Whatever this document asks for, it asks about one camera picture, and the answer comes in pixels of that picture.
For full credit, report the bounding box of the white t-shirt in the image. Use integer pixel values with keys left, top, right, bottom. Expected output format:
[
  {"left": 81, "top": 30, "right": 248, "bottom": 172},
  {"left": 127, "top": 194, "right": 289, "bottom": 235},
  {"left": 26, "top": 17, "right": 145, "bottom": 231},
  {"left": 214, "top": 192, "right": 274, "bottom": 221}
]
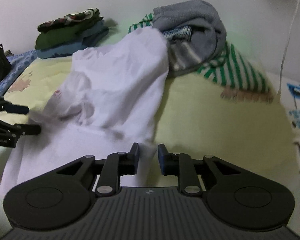
[{"left": 0, "top": 27, "right": 168, "bottom": 196}]

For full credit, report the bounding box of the blue white checkered cloth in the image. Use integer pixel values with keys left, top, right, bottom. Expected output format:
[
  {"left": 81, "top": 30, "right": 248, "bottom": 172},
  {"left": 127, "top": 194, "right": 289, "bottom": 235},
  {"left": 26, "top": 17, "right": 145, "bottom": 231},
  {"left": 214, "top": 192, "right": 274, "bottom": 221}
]
[{"left": 0, "top": 50, "right": 38, "bottom": 96}]

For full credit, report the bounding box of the yellow green baby blanket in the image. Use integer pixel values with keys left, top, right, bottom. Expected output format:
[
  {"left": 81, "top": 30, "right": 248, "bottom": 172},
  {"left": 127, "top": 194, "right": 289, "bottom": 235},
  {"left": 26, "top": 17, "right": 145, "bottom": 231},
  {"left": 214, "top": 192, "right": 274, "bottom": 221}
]
[{"left": 0, "top": 17, "right": 300, "bottom": 230}]

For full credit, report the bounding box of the folded dark green garment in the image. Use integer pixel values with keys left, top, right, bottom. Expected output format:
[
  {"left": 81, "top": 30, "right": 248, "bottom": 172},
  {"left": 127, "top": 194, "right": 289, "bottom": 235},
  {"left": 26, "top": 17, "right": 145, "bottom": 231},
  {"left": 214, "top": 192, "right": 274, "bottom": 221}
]
[{"left": 35, "top": 18, "right": 104, "bottom": 50}]

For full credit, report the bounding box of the green white striped shirt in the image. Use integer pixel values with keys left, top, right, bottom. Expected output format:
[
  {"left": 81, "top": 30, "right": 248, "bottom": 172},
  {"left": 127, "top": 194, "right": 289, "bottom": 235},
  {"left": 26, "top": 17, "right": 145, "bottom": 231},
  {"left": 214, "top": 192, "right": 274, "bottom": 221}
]
[{"left": 128, "top": 14, "right": 270, "bottom": 94}]

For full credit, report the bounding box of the grey blue striped sweater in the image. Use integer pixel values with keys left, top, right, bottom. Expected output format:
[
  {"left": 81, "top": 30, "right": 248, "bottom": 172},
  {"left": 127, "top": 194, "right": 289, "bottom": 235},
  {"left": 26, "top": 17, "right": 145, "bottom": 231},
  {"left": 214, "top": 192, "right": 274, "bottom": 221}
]
[{"left": 162, "top": 25, "right": 216, "bottom": 77}]

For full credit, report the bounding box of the white side desk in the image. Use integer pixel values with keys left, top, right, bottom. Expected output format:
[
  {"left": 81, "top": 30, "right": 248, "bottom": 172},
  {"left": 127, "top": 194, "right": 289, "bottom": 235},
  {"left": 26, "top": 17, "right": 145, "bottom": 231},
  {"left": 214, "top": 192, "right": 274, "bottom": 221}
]
[{"left": 264, "top": 71, "right": 300, "bottom": 238}]

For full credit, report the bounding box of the grey fleece garment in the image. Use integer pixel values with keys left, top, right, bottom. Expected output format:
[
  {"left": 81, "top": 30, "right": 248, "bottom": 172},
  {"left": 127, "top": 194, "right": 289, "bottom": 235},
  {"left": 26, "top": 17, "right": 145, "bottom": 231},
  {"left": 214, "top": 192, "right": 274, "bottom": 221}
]
[{"left": 153, "top": 0, "right": 226, "bottom": 63}]

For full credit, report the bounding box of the blue tray on desk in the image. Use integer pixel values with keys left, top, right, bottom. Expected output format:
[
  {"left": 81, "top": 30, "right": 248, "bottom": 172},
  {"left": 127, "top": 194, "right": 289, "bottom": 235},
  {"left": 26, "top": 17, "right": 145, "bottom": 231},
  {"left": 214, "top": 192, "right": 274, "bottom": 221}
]
[{"left": 285, "top": 82, "right": 300, "bottom": 102}]

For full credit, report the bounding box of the white power cord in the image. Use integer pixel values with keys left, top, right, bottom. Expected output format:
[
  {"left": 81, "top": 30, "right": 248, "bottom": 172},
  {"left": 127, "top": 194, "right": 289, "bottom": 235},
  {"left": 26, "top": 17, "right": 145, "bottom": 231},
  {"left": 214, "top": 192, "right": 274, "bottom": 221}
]
[{"left": 276, "top": 0, "right": 300, "bottom": 97}]

